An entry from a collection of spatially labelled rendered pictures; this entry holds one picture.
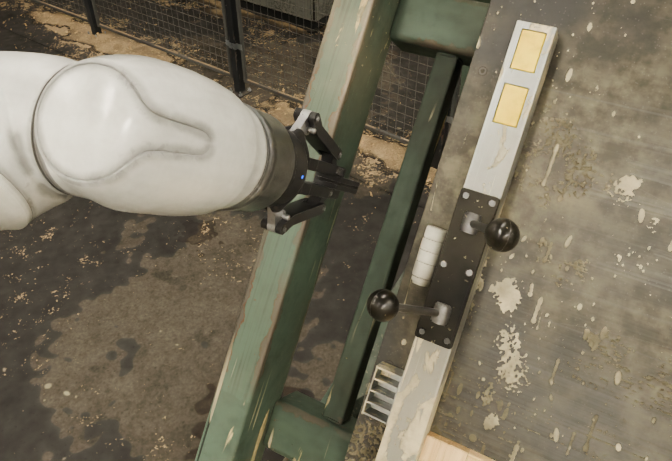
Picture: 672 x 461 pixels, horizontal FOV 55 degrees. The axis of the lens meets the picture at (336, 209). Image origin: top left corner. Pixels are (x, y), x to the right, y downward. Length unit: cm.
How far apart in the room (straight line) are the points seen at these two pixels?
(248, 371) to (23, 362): 186
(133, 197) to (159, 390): 209
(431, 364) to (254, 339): 25
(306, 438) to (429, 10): 66
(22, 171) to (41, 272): 257
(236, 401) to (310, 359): 154
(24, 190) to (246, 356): 51
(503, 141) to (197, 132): 50
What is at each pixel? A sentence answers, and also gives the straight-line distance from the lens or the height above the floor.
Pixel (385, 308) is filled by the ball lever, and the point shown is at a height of 142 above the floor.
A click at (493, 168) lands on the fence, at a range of 83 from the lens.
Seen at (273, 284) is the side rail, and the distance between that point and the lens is 91.
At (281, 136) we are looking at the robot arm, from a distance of 53.
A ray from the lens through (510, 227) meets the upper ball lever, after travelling 71.
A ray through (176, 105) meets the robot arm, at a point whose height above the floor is 177.
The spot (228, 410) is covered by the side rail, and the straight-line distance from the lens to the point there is 97.
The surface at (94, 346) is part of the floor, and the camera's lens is 269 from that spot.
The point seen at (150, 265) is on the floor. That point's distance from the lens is 293.
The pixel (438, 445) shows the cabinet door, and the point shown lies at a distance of 90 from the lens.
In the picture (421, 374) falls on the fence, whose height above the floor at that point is 128.
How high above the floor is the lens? 197
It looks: 39 degrees down
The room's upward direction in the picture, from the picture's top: straight up
